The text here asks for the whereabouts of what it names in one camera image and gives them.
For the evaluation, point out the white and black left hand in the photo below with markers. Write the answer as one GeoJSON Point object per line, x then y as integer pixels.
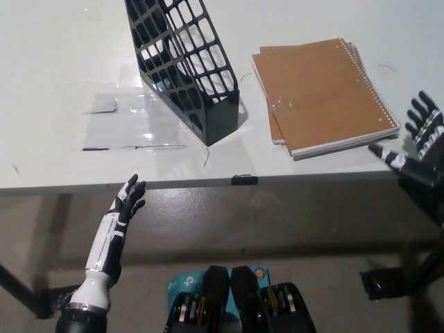
{"type": "Point", "coordinates": [105, 249]}

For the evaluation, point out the black and white right hand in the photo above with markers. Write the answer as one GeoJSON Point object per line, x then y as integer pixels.
{"type": "Point", "coordinates": [428, 163]}

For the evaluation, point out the brown spiral notebook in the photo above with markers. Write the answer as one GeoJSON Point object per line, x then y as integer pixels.
{"type": "Point", "coordinates": [274, 121]}
{"type": "Point", "coordinates": [329, 97]}

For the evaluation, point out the black lattice book holder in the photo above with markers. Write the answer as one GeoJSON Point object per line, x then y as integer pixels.
{"type": "Point", "coordinates": [222, 118]}

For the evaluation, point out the black floor tape patch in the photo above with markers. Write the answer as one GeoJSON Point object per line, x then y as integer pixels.
{"type": "Point", "coordinates": [52, 301]}
{"type": "Point", "coordinates": [381, 282]}

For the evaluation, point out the teal printed box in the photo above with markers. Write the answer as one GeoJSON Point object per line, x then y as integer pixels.
{"type": "Point", "coordinates": [187, 282]}

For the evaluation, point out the black table leg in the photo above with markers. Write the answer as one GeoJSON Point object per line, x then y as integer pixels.
{"type": "Point", "coordinates": [428, 267]}
{"type": "Point", "coordinates": [19, 288]}

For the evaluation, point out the transparent plastic sheet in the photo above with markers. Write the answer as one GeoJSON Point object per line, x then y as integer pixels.
{"type": "Point", "coordinates": [118, 128]}

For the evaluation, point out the black table edge clip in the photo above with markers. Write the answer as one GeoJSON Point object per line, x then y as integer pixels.
{"type": "Point", "coordinates": [245, 179]}

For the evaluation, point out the black table frame bar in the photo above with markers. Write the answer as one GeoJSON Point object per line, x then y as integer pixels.
{"type": "Point", "coordinates": [426, 208]}

